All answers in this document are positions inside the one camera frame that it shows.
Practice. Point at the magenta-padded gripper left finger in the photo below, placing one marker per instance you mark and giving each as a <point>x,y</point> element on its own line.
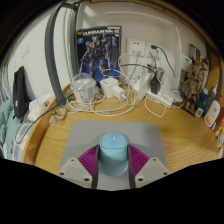
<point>71,170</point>

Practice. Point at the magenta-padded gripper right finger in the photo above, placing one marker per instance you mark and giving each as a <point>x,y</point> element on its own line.
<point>153,170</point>

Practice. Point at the light blue computer mouse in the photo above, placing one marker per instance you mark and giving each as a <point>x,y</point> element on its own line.
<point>113,156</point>

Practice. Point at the grey mouse pad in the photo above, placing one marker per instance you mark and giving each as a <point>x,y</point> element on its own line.
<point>83,133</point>

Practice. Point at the small clear snack bag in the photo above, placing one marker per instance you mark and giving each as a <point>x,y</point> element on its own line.
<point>57,116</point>

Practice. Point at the plaid cloth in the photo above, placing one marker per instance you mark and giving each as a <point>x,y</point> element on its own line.
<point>22,140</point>

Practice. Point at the white crumpled bag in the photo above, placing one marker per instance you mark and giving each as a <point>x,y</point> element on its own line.
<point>37,109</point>

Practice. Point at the white power strip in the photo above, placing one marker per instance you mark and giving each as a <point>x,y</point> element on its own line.
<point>161,99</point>

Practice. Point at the white desk lamp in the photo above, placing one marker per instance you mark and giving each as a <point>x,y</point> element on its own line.
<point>176,96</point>

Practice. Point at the teal blanket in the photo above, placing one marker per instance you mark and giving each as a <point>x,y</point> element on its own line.
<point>6,126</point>

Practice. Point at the white red-pump lotion bottle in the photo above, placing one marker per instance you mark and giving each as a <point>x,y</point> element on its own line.
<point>212,115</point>

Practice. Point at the clear dome-lid plastic cup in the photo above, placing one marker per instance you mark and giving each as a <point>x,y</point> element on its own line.
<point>83,88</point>

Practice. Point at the white power adapter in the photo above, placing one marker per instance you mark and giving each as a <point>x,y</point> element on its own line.
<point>143,86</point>

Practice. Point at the black charger block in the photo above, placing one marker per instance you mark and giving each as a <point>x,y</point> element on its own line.
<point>155,86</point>

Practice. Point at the white charger block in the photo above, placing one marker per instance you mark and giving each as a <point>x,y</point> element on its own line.
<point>108,86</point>
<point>119,92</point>

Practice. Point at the black bag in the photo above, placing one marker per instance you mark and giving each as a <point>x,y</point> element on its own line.
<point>20,93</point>

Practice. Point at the blue squeeze wash bottle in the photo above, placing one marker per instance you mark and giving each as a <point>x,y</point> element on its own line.
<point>210,96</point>

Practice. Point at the blue robot model kit box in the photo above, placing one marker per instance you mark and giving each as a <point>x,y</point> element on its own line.
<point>98,50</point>

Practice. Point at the colourful printed box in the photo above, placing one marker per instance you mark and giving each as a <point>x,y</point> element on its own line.
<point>195,50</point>

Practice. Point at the dark grey metal frame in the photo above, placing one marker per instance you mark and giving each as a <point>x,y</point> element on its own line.
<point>53,66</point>

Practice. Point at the white wall-mounted box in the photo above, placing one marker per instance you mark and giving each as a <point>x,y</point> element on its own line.
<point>187,62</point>

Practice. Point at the white wall socket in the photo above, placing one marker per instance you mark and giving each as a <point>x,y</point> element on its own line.
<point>136,46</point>
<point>152,53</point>

